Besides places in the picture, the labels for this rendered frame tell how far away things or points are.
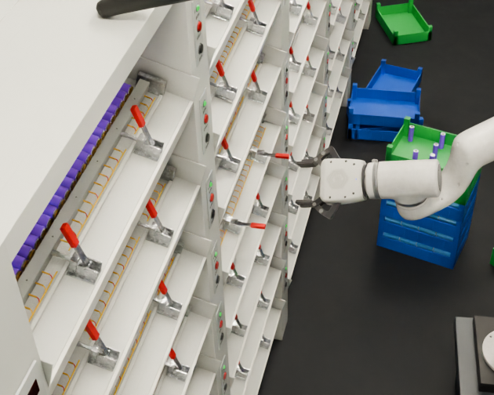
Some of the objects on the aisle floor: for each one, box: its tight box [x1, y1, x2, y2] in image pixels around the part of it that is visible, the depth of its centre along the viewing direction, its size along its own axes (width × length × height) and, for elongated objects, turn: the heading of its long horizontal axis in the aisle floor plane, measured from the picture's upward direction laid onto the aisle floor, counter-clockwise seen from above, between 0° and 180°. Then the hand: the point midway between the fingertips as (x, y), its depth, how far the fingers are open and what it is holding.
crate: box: [376, 222, 471, 270], centre depth 329 cm, size 30×20×8 cm
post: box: [140, 0, 231, 395], centre depth 194 cm, size 20×9×174 cm, turn 78°
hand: (301, 183), depth 199 cm, fingers open, 8 cm apart
